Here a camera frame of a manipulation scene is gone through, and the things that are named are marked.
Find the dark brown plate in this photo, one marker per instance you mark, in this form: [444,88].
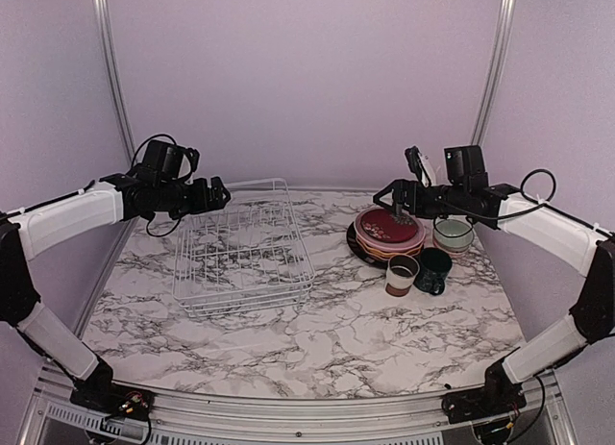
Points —
[388,227]

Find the dark green mug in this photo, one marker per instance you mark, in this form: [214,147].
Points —
[435,266]

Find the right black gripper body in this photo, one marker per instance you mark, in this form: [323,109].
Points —
[452,204]

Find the red patterned white bowl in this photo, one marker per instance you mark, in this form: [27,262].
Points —
[451,254]

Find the pale green bowl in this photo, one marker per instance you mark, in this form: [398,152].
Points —
[452,235]

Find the right aluminium frame post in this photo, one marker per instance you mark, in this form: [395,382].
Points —
[495,69]

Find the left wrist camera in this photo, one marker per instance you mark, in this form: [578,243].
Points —
[160,160]

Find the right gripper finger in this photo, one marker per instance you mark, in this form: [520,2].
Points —
[383,198]
[399,201]

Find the white wire dish rack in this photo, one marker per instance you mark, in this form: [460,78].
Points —
[248,256]

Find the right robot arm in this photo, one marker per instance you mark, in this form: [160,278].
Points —
[583,255]

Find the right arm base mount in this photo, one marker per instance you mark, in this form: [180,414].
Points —
[475,404]

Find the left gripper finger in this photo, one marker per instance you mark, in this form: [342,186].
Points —
[217,188]
[218,201]

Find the pink plate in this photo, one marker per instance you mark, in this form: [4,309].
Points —
[413,243]

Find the maroon polka dot plate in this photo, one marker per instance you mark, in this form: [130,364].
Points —
[359,253]

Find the front aluminium rail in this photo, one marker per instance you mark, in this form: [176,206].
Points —
[190,418]

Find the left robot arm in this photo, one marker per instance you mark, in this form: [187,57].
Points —
[28,233]

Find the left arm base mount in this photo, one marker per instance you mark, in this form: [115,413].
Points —
[116,401]

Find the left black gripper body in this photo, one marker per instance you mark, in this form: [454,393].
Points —
[176,203]

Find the black striped plate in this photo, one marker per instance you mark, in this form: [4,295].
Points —
[376,242]

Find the left aluminium frame post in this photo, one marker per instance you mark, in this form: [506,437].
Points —
[103,16]

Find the aluminium frame post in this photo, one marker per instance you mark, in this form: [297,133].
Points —
[495,69]
[103,16]

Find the brown and white cup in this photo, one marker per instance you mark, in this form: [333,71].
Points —
[400,275]

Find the yellow polka dot plate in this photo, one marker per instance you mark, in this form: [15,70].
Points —
[386,255]

